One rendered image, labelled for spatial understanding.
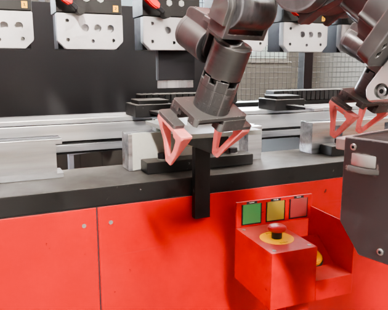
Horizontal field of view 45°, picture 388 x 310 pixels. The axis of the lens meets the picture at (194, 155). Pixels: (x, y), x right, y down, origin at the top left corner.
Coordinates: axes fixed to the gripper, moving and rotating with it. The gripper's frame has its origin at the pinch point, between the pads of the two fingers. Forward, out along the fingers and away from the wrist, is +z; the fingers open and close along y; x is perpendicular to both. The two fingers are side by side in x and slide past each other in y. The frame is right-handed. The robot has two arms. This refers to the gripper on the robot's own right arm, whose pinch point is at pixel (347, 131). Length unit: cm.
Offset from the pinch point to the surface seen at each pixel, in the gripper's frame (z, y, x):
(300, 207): 20.4, 4.1, 1.0
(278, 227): 18.0, 18.4, 6.0
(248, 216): 22.6, 17.3, -2.5
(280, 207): 20.6, 9.4, -0.8
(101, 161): 194, -95, -234
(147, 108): 25, 13, -53
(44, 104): 43, 30, -87
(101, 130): 35, 25, -58
